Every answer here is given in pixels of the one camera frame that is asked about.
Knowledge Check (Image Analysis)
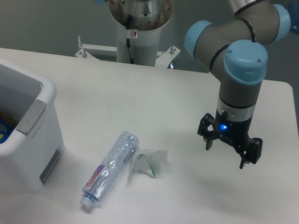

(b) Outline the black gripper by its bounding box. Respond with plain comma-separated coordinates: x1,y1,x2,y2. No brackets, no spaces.
197,111,263,169

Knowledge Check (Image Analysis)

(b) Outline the clear plastic wrapper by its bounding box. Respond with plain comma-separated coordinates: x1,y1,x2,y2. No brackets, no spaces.
127,147,168,183

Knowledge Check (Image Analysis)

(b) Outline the crushed clear plastic water bottle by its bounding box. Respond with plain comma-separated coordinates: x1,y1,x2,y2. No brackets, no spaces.
80,131,139,209

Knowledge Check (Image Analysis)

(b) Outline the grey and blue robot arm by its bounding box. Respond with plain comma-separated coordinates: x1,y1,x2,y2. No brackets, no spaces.
94,0,291,165

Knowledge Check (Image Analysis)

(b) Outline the white plastic trash can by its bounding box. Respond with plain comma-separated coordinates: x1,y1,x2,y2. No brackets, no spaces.
0,58,64,191

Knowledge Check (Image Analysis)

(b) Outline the white pedestal base frame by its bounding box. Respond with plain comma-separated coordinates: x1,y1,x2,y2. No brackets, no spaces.
75,36,181,69

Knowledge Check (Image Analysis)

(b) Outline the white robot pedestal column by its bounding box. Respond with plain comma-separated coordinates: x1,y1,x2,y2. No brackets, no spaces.
99,0,176,70

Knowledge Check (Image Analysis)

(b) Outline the black cable on pedestal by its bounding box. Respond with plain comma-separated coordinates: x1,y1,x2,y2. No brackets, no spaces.
119,14,142,65

